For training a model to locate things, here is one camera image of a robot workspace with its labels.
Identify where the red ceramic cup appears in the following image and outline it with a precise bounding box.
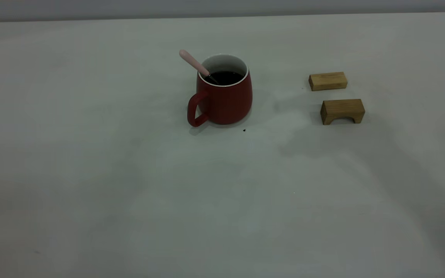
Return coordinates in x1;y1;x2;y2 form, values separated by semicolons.
187;54;253;127

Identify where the pink handled metal spoon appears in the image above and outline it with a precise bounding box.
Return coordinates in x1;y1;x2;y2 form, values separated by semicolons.
179;49;219;85

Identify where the dark coffee liquid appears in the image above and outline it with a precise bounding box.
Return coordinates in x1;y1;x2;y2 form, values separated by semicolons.
207;71;245;86

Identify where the flat wooden block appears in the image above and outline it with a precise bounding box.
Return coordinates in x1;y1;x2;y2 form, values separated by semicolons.
309;72;348;92

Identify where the arched wooden block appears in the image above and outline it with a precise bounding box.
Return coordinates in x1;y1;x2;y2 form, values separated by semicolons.
320;99;365;125

